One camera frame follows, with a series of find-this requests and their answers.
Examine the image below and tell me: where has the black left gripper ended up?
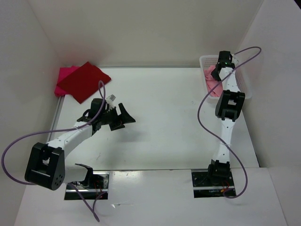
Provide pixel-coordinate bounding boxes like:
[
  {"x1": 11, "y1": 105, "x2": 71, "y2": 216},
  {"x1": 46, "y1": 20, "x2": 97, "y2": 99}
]
[{"x1": 99, "y1": 103, "x2": 135, "y2": 131}]

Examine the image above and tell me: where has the light pink t shirt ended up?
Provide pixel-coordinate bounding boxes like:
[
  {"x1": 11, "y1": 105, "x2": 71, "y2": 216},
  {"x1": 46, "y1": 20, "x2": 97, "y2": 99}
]
[{"x1": 204, "y1": 65, "x2": 223, "y2": 97}]

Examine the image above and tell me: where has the dark red t shirt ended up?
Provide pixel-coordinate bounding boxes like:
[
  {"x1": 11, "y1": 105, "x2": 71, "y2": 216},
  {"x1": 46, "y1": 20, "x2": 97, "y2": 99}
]
[{"x1": 58, "y1": 62, "x2": 111, "y2": 104}]

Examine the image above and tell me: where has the magenta t shirt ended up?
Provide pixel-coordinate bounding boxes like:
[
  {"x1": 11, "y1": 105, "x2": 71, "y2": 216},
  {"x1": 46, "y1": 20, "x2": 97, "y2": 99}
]
[{"x1": 54, "y1": 66, "x2": 79, "y2": 97}]

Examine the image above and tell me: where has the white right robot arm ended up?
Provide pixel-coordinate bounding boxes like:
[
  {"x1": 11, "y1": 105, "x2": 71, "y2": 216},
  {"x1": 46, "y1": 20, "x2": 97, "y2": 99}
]
[{"x1": 206, "y1": 63, "x2": 245, "y2": 186}]

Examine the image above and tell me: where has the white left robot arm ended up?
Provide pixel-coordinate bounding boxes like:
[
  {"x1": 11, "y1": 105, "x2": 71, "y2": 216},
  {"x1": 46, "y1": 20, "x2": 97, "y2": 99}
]
[{"x1": 24, "y1": 98, "x2": 135, "y2": 191}]

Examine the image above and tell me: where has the white perforated plastic basket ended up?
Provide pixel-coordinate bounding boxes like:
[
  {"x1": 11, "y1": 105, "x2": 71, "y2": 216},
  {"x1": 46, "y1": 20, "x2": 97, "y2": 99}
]
[{"x1": 199, "y1": 55, "x2": 252, "y2": 104}]

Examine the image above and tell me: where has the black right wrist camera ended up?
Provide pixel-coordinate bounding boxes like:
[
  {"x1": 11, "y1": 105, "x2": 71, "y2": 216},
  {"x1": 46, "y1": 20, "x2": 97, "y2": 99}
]
[{"x1": 218, "y1": 50, "x2": 233, "y2": 67}]

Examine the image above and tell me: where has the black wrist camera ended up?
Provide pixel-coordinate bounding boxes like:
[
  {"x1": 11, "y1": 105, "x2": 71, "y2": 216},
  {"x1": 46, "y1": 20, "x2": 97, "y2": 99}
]
[
  {"x1": 218, "y1": 50, "x2": 233, "y2": 67},
  {"x1": 88, "y1": 98, "x2": 103, "y2": 118}
]

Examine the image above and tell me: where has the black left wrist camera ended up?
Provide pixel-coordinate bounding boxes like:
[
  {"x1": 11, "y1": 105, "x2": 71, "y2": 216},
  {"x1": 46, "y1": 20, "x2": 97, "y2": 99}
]
[{"x1": 88, "y1": 98, "x2": 103, "y2": 118}]

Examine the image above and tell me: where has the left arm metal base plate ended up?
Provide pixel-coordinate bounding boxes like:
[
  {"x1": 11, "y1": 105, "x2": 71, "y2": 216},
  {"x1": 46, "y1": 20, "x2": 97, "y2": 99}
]
[{"x1": 64, "y1": 171, "x2": 110, "y2": 201}]

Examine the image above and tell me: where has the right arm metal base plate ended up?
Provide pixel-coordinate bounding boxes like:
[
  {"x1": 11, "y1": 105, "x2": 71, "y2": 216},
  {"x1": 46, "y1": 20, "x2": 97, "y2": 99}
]
[{"x1": 191, "y1": 170, "x2": 236, "y2": 198}]

